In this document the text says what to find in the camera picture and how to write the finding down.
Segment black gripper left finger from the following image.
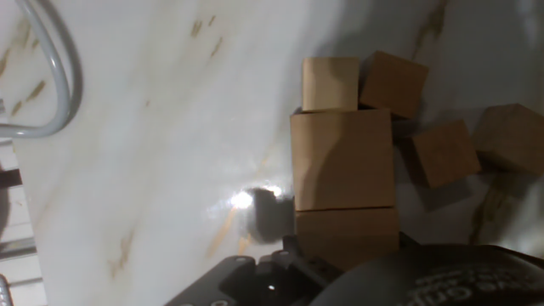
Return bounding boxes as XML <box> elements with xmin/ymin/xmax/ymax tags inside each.
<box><xmin>163</xmin><ymin>235</ymin><xmax>341</xmax><ymax>306</ymax></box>

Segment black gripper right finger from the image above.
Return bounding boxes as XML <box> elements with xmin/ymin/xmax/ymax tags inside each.
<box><xmin>399</xmin><ymin>232</ymin><xmax>421</xmax><ymax>252</ymax></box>

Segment large wooden cube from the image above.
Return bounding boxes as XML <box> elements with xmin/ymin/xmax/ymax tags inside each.
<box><xmin>294</xmin><ymin>207</ymin><xmax>401</xmax><ymax>273</ymax></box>
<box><xmin>290</xmin><ymin>107</ymin><xmax>397</xmax><ymax>213</ymax></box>

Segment small wooden cube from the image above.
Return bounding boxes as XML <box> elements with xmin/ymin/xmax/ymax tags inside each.
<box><xmin>359</xmin><ymin>49</ymin><xmax>430</xmax><ymax>121</ymax></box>
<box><xmin>473</xmin><ymin>103</ymin><xmax>544</xmax><ymax>176</ymax></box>
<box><xmin>408</xmin><ymin>119</ymin><xmax>482</xmax><ymax>190</ymax></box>
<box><xmin>300</xmin><ymin>56</ymin><xmax>361</xmax><ymax>113</ymax></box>

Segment marble pattern mat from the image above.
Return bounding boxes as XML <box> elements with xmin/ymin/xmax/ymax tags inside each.
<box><xmin>12</xmin><ymin>0</ymin><xmax>544</xmax><ymax>306</ymax></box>

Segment light grey cable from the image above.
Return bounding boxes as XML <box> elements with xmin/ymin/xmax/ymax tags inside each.
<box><xmin>0</xmin><ymin>0</ymin><xmax>82</xmax><ymax>140</ymax></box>

